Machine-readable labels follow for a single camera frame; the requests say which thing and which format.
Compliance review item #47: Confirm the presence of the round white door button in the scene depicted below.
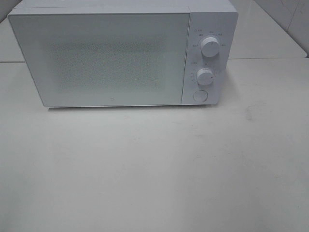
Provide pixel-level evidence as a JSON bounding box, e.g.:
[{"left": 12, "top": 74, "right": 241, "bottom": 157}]
[{"left": 193, "top": 90, "right": 208, "bottom": 102}]

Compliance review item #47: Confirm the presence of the white microwave knob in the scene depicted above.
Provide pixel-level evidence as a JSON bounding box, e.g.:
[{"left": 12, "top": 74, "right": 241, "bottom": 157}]
[
  {"left": 196, "top": 68, "right": 214, "bottom": 86},
  {"left": 200, "top": 35, "right": 220, "bottom": 58}
]

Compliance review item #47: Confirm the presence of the white microwave door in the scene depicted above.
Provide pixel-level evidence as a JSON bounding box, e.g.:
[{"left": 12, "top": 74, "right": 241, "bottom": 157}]
[{"left": 9, "top": 14, "right": 189, "bottom": 108}]

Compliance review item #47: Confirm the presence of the white microwave oven body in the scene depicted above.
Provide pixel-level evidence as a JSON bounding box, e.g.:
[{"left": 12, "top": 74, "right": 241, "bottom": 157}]
[{"left": 8, "top": 0, "right": 238, "bottom": 107}]

